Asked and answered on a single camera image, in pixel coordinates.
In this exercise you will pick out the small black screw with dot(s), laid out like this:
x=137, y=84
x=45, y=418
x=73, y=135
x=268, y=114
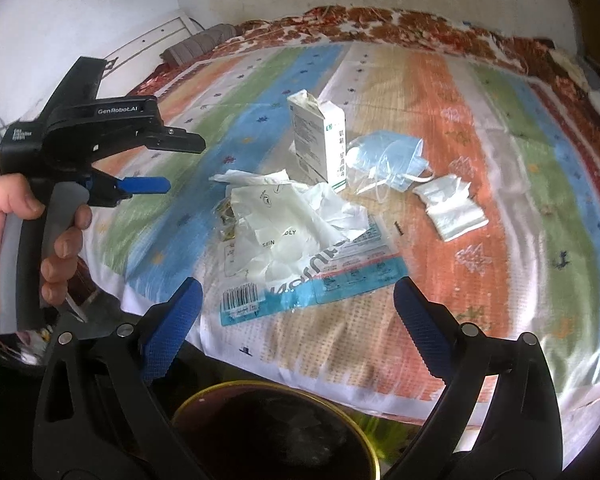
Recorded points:
x=399, y=228

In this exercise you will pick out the white headboard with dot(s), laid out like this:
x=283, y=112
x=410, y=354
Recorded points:
x=150, y=40

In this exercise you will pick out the white plastic bag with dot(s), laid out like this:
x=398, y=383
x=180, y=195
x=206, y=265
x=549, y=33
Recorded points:
x=280, y=230

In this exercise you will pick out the white cardboard carton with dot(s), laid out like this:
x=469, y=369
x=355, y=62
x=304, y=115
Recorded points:
x=310, y=135

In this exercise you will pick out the dark round bin gold rim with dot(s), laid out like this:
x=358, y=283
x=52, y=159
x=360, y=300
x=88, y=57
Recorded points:
x=260, y=435

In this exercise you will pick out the striped colourful blanket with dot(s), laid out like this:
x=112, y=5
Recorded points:
x=430, y=310

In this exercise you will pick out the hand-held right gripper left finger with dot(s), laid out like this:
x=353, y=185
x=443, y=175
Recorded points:
x=172, y=330

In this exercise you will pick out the green plastic bag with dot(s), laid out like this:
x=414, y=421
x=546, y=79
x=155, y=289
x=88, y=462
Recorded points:
x=380, y=425

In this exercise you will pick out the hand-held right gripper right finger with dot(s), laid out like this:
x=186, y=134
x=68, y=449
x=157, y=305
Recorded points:
x=420, y=325

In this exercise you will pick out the blue face mask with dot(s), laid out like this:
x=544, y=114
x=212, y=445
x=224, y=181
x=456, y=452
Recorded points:
x=380, y=150

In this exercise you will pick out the small gold wrapper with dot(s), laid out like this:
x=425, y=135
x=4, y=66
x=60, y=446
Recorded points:
x=226, y=220

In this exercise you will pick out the small white plastic packet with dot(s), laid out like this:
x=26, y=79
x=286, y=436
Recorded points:
x=450, y=210

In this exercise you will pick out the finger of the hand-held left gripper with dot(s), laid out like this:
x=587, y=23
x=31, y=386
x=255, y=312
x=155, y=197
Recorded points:
x=175, y=141
x=145, y=186

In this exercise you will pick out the clear blue printed plastic package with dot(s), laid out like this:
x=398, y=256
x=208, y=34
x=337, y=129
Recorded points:
x=340, y=270

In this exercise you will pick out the grey folded cloth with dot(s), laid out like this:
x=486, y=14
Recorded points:
x=195, y=42

